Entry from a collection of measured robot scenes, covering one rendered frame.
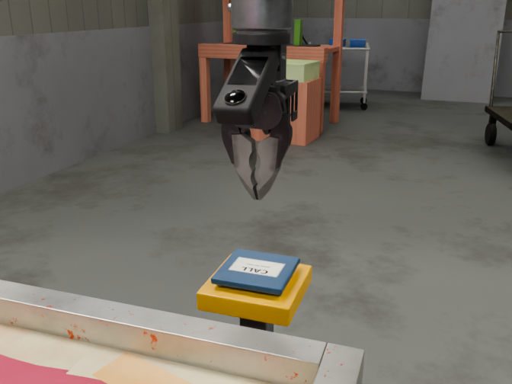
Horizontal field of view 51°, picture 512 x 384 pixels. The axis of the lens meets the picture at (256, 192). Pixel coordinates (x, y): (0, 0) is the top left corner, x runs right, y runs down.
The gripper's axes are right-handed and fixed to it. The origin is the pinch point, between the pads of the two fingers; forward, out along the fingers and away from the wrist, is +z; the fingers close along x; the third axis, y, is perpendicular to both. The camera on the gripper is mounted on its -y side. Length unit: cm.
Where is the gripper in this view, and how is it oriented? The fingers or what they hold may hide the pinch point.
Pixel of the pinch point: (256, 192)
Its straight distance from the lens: 71.0
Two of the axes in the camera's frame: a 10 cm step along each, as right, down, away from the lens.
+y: 3.3, -3.1, 8.9
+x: -9.5, -1.1, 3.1
